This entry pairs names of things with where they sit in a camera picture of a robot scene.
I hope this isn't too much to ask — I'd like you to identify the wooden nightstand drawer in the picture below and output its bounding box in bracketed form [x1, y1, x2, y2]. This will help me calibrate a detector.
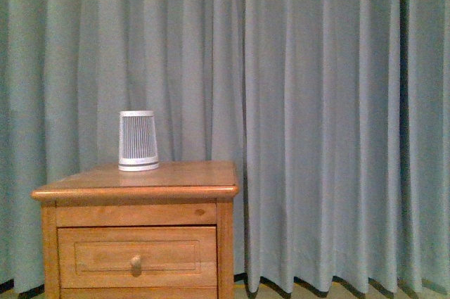
[58, 227, 217, 288]

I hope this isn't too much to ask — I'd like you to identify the white slatted conical lamp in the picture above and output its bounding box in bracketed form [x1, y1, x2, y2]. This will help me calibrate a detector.
[118, 110, 159, 172]

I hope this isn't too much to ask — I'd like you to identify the wooden nightstand cabinet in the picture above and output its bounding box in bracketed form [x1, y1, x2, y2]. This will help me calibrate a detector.
[32, 161, 239, 298]

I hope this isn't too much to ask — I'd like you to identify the grey-green pleated curtain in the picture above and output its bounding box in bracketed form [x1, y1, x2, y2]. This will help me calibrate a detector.
[1, 0, 449, 293]

